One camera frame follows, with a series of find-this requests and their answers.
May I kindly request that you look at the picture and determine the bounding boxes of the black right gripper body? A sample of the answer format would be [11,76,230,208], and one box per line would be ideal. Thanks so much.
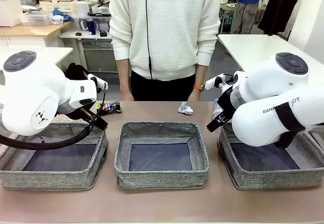
[216,88,235,120]

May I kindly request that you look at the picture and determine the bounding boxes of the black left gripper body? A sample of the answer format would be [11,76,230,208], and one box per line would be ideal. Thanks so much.
[75,106,101,126]

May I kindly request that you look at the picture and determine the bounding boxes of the clear bottle pink label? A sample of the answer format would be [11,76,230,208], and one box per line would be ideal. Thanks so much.
[212,98,225,120]

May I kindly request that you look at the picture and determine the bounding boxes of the crushed black blue can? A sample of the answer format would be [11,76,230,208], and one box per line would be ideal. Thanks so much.
[95,101,123,115]

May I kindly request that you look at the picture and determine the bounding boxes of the white paper ball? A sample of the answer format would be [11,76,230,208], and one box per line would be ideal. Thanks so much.
[178,101,194,116]

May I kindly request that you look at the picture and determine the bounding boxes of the person's right forearm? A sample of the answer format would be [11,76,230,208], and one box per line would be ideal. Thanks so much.
[116,58,131,84]

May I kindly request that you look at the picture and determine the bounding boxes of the person's left hand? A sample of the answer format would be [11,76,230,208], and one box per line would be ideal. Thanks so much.
[188,88,203,102]

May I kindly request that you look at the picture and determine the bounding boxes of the person's right hand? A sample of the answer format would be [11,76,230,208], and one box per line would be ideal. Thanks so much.
[118,81,134,102]

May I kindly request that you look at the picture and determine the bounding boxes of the black backpack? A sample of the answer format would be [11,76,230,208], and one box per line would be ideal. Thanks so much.
[65,62,89,82]

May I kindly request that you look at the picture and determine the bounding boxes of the large white table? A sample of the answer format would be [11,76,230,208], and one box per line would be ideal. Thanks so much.
[217,33,324,83]

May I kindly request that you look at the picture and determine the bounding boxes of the black trousers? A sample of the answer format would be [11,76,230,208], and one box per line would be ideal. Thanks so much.
[130,69,197,102]

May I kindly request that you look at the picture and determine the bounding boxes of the grey fabric basket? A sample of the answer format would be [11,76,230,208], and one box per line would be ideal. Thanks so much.
[217,125,324,191]
[0,122,109,191]
[113,121,211,190]

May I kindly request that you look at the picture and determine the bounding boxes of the white workbench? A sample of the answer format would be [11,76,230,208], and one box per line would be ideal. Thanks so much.
[59,30,113,73]

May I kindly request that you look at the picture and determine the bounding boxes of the blue drink bottle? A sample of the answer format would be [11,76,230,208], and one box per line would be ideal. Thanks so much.
[86,17,97,36]

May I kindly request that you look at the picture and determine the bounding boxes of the white knit sweater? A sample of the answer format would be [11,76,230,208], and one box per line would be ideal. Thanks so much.
[109,0,222,82]

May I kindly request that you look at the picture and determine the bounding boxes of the wooden top table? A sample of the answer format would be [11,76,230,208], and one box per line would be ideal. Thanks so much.
[0,20,75,48]

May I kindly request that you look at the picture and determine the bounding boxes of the blue cloth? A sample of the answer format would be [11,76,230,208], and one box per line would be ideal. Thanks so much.
[52,9,74,23]

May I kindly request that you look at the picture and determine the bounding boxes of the white labelled device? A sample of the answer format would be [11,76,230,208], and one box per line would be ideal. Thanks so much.
[87,4,112,17]

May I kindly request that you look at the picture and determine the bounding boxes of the white cylindrical container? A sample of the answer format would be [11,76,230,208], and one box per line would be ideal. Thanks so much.
[75,1,89,17]

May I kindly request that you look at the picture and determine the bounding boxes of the white perforated plastic basket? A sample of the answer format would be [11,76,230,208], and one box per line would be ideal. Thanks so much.
[20,11,51,27]

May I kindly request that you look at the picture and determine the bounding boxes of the beige slotted crate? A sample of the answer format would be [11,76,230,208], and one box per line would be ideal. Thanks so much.
[39,0,78,15]

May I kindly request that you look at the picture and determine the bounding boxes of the hanging black coat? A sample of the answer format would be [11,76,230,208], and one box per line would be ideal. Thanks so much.
[258,0,307,36]

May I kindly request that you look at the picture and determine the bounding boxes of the white plastic storage box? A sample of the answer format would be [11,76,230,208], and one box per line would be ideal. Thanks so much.
[0,0,23,27]

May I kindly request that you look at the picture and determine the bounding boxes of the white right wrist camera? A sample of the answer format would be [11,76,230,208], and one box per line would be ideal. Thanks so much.
[205,74,226,91]

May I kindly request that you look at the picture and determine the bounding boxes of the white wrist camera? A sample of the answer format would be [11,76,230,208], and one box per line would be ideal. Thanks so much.
[87,73,109,94]
[205,74,226,91]

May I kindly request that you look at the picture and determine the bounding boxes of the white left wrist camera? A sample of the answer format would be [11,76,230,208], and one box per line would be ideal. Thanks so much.
[87,73,109,94]

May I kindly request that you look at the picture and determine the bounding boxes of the black left arm cable sleeve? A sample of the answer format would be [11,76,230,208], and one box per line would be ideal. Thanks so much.
[0,119,107,151]

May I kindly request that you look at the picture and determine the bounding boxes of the thin black sweater cable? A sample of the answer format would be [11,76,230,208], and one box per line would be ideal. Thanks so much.
[145,0,154,80]

